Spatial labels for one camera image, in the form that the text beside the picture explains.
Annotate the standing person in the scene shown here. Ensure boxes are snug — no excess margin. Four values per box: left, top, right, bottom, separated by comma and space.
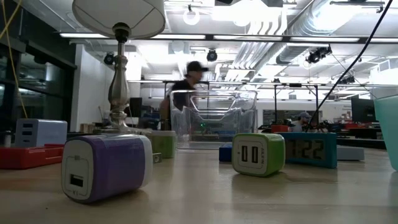
159, 60, 210, 131

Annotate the light blue wall charger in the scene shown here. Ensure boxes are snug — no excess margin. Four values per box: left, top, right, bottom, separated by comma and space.
14, 118, 68, 149

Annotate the white digital clock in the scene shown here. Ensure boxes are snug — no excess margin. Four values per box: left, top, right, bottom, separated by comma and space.
336, 145, 365, 162

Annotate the table lamp with white shade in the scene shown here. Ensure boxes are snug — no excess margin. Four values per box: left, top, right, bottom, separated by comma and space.
72, 0, 166, 137

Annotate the clear plastic bin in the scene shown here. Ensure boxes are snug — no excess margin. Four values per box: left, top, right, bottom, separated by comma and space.
169, 89, 258, 150

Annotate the black camera cable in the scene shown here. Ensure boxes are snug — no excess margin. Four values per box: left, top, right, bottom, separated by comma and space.
303, 0, 394, 133

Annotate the purple white cube charger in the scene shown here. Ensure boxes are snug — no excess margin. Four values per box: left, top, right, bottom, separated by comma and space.
60, 133, 163, 205

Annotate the black background table frame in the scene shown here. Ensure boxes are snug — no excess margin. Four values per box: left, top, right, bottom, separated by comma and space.
163, 80, 320, 131

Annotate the seated person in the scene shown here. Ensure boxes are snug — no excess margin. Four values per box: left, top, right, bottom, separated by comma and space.
290, 111, 313, 133

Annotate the blue digital clock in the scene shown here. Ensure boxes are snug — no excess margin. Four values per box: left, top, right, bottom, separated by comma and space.
218, 143, 233, 163

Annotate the green plastic tray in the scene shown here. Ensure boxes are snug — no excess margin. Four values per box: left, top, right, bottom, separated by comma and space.
373, 95, 398, 172

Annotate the yellow extension cable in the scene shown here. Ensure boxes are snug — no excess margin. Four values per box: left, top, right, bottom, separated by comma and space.
0, 0, 29, 119

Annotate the long ceiling light bar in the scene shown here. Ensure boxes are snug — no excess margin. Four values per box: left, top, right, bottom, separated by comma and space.
58, 32, 398, 44

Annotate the green white cube charger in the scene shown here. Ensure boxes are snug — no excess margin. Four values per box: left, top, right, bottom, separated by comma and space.
231, 133, 286, 177
146, 129, 177, 159

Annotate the black computer monitor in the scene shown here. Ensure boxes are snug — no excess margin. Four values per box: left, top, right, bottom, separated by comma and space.
129, 97, 143, 118
351, 98, 376, 123

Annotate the teal digital clock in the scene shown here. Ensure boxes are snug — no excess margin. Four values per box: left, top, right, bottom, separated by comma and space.
277, 132, 338, 169

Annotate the white ring light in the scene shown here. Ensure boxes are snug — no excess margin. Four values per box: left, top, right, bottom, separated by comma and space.
182, 4, 201, 26

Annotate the black ceiling spotlight cluster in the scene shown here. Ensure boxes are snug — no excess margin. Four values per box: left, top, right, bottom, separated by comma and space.
305, 45, 333, 65

